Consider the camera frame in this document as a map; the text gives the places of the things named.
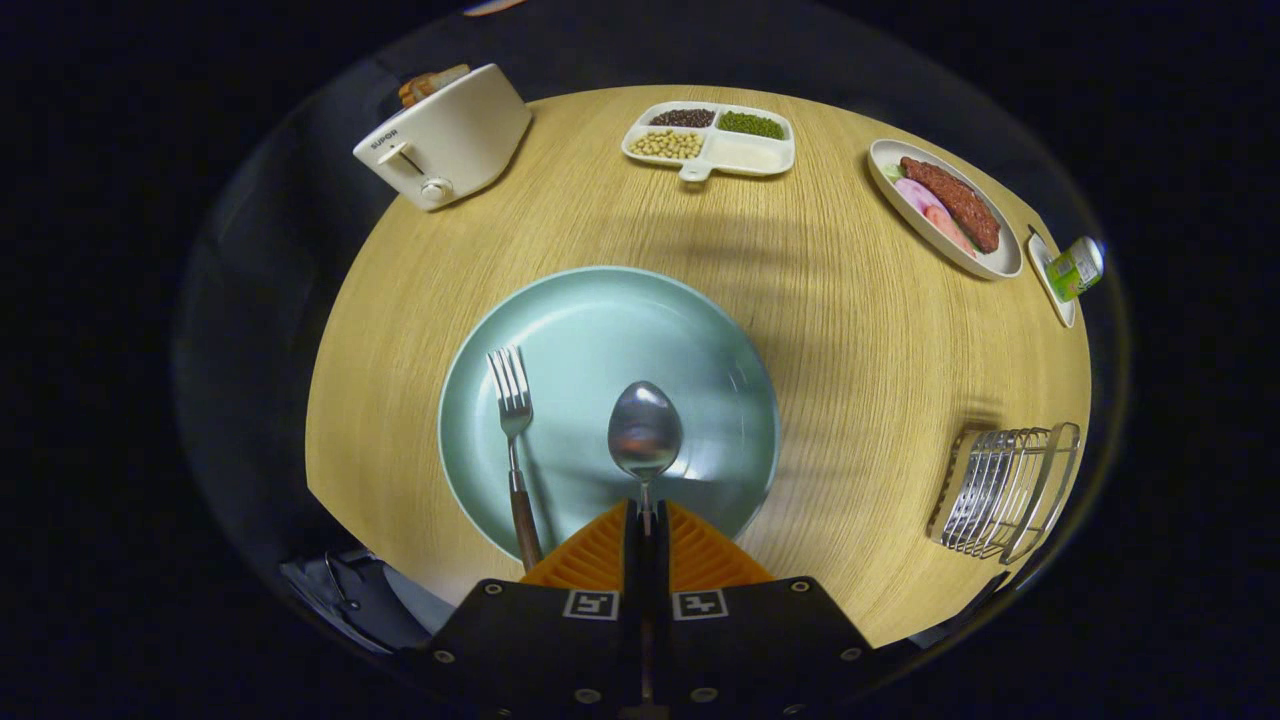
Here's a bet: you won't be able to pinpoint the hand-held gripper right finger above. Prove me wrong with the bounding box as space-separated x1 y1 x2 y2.
650 500 876 720

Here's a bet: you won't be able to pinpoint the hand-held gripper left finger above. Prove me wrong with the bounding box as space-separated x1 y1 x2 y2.
400 498 646 720

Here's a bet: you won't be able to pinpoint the metal spoon with wooden handle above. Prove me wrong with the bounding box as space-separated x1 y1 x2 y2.
607 380 685 701

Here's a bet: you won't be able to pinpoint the metal fork with wooden handle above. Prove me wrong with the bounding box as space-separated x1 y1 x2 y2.
487 346 546 573

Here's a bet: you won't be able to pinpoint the large pale green plate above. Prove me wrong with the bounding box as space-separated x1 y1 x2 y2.
438 265 782 566

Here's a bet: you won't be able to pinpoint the dark bag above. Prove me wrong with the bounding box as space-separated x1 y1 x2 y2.
278 545 456 656

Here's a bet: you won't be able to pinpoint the white divided tray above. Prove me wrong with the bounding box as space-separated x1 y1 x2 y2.
621 100 797 183

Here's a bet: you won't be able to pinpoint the pile of yellow soybeans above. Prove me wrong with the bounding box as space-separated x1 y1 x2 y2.
628 129 705 161

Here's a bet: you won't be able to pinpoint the pink ham slices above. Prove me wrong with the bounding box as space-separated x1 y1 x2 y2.
893 178 976 256

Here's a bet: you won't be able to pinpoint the white oval plate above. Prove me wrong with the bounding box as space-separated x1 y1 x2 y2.
867 138 1024 281

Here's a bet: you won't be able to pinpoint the pile of green beans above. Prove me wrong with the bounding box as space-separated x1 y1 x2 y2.
718 110 787 141

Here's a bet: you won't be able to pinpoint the white toaster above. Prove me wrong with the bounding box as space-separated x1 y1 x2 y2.
352 63 533 212

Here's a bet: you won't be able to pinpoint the brown meat slice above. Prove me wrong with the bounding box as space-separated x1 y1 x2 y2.
899 156 1002 254

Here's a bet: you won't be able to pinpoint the small white plate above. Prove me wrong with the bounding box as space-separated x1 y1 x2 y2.
1027 230 1079 329

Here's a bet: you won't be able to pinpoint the green drink can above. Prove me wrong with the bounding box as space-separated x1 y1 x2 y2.
1045 236 1106 303

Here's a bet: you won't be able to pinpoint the metal wire rack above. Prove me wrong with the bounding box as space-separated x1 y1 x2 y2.
927 422 1082 566

